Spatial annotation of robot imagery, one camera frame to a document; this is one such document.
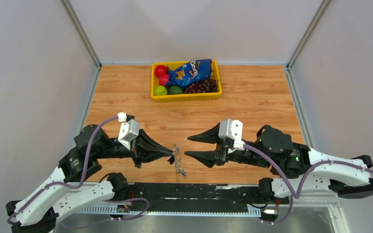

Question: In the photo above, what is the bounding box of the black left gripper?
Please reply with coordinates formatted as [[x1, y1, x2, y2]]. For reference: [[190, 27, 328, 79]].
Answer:
[[95, 127, 174, 167]]

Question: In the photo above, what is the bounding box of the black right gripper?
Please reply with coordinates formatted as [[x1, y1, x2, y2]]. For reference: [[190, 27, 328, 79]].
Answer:
[[184, 123, 271, 169]]

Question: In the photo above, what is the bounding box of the silver metal key holder plate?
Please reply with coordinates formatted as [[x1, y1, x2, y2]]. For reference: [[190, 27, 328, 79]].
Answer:
[[167, 144, 187, 180]]

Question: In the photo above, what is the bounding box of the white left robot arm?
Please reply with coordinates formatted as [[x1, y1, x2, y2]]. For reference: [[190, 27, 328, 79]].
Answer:
[[6, 119, 174, 233]]

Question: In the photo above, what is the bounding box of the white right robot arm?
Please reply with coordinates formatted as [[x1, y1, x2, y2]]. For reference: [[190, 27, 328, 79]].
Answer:
[[186, 119, 373, 203]]

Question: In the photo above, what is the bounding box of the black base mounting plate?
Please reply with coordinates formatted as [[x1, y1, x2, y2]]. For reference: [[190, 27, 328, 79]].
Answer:
[[112, 183, 278, 212]]

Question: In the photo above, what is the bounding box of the yellow plastic bin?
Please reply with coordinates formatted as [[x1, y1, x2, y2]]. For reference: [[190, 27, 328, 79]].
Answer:
[[151, 60, 222, 102]]

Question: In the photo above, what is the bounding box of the light green apple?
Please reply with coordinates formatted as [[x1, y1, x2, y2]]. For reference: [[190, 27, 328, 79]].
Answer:
[[153, 85, 168, 96]]

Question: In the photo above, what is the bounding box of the purple grape bunch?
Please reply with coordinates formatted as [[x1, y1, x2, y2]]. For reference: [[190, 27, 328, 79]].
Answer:
[[184, 78, 219, 94]]

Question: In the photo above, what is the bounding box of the dark green lime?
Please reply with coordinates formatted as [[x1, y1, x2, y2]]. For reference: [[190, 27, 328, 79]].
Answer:
[[168, 85, 184, 95]]

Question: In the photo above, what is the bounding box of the pink red apple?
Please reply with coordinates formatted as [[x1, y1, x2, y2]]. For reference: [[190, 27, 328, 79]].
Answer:
[[158, 74, 170, 86]]

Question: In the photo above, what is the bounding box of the blue Doritos chip bag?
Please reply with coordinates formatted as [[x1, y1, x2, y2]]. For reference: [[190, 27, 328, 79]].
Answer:
[[165, 59, 213, 88]]

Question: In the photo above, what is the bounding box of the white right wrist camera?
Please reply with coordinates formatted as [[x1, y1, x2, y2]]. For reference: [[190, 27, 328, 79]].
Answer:
[[218, 118, 245, 153]]

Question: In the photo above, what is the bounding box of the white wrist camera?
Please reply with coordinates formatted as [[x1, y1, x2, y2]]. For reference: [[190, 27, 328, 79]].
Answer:
[[218, 118, 245, 153], [117, 112, 140, 151]]

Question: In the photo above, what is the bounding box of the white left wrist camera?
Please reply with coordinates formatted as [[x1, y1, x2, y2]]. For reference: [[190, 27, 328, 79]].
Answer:
[[117, 112, 140, 151]]

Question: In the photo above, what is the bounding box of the slotted aluminium cable duct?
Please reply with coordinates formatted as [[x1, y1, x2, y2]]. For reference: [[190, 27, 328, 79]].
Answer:
[[76, 203, 261, 217]]

